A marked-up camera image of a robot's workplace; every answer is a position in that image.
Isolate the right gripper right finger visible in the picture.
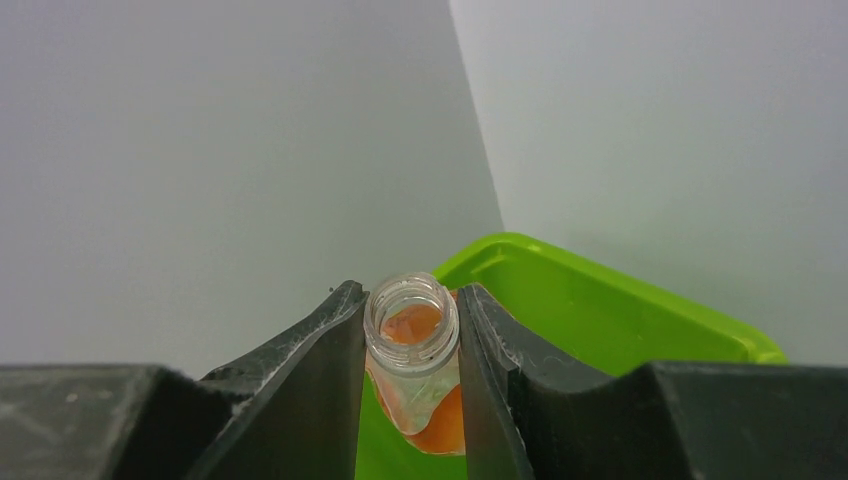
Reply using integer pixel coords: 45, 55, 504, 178
457, 284, 847, 479

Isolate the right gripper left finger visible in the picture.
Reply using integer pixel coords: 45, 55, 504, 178
1, 280, 367, 479

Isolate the green plastic bin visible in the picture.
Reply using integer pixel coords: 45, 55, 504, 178
354, 233, 787, 479

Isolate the orange tea bottle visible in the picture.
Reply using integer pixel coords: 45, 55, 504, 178
363, 272, 465, 456

